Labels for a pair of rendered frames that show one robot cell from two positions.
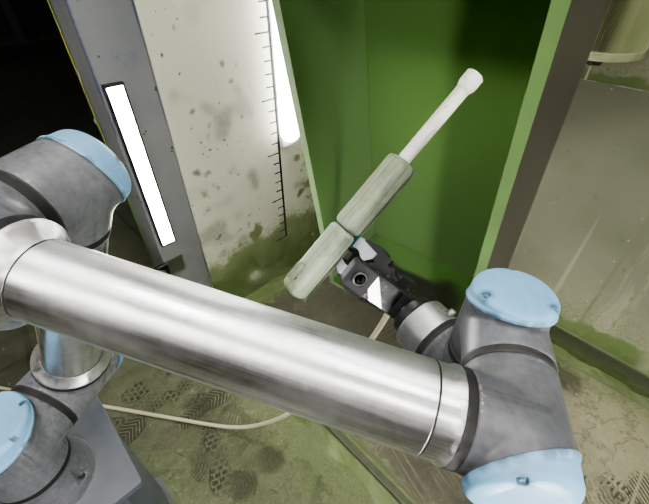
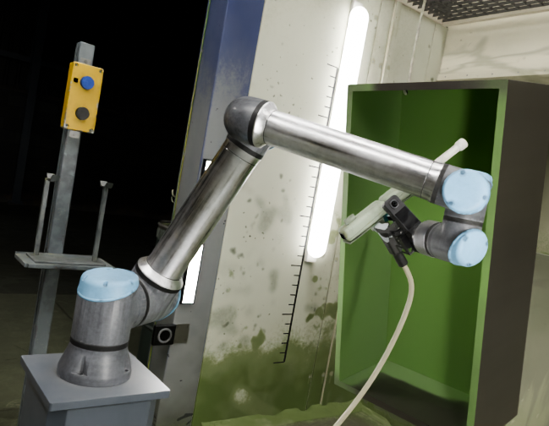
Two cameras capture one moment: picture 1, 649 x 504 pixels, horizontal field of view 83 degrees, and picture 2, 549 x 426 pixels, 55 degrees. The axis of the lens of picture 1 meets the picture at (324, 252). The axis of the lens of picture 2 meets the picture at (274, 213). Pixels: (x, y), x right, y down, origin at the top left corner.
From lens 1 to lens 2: 1.10 m
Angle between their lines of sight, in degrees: 38
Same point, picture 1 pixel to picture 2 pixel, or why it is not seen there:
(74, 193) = not seen: hidden behind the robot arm
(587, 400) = not seen: outside the picture
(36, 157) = not seen: hidden behind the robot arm
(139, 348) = (318, 136)
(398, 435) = (417, 168)
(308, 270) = (358, 219)
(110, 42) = (221, 137)
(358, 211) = (393, 192)
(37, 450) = (130, 307)
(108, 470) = (142, 379)
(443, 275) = (457, 395)
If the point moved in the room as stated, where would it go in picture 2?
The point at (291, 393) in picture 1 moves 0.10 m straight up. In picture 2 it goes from (376, 153) to (385, 107)
